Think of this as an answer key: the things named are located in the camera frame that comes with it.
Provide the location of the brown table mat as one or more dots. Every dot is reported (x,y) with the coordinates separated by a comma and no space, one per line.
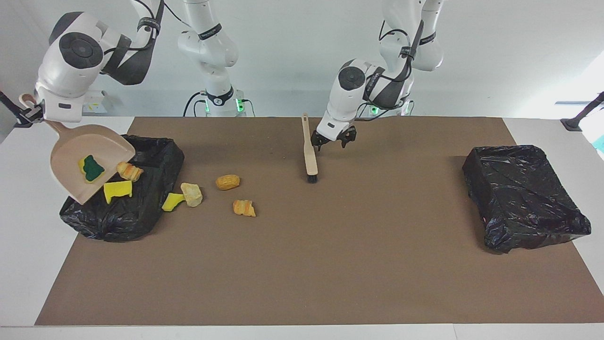
(302,293)

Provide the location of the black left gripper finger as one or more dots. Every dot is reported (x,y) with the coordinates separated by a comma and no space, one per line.
(317,140)
(349,137)

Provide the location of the small yellow green sponge piece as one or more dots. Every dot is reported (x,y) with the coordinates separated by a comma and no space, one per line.
(172,202)

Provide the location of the orange striped croissant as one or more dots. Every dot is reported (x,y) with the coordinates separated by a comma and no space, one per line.
(244,208)

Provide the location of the pale beige bread chunk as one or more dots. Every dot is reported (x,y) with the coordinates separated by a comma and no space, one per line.
(192,194)

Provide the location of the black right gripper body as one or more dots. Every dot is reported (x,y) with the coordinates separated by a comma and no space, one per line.
(40,113)

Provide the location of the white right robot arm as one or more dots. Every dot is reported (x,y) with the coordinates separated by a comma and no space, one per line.
(71,71)

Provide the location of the notched yellow sponge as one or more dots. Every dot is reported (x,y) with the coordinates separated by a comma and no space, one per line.
(118,190)

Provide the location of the small white box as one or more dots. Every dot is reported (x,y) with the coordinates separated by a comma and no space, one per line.
(89,106)
(103,101)

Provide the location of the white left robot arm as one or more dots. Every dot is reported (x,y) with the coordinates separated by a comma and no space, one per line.
(349,94)

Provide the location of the wedge shaped yellow sponge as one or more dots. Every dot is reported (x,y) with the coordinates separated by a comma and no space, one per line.
(93,169)

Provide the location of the beige plastic dustpan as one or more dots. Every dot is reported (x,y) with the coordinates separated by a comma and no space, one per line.
(66,160)

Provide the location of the beige brush with black bristles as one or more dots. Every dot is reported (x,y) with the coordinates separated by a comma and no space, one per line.
(310,156)

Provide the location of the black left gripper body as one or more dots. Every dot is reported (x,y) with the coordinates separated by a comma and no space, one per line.
(334,137)

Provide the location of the black bag lined bin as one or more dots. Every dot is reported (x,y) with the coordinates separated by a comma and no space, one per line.
(132,212)
(524,203)

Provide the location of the golden brown bun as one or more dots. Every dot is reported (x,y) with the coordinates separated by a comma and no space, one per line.
(228,182)

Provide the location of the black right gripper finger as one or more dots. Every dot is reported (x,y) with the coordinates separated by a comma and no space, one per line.
(33,119)
(31,110)

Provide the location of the black stand pole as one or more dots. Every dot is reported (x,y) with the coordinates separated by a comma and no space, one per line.
(12,107)
(583,113)

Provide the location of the pale striped croissant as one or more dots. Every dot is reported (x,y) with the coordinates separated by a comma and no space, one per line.
(129,171)

